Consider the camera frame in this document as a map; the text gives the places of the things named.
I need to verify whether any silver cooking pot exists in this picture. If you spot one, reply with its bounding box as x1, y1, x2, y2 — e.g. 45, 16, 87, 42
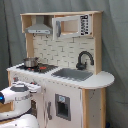
23, 57, 38, 67

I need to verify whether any oven door with window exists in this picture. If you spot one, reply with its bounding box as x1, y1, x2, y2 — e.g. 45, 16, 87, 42
30, 90, 39, 125

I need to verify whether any black toy faucet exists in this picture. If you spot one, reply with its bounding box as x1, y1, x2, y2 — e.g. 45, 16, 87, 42
76, 51, 94, 70

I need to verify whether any grey range hood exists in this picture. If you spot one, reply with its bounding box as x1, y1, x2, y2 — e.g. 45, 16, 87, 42
25, 15, 52, 35

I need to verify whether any white cabinet door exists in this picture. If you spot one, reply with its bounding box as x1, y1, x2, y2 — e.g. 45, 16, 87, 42
45, 82, 82, 128

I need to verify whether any black stovetop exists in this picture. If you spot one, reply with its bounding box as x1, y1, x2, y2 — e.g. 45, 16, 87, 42
19, 63, 56, 73

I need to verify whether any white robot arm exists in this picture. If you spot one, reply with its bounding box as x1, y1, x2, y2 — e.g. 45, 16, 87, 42
0, 82, 40, 128

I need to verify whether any wooden toy kitchen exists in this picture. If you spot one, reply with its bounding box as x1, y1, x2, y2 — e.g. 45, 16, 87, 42
8, 11, 114, 128

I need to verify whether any grey sink basin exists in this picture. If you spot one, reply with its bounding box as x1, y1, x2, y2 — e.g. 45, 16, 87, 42
53, 68, 93, 81

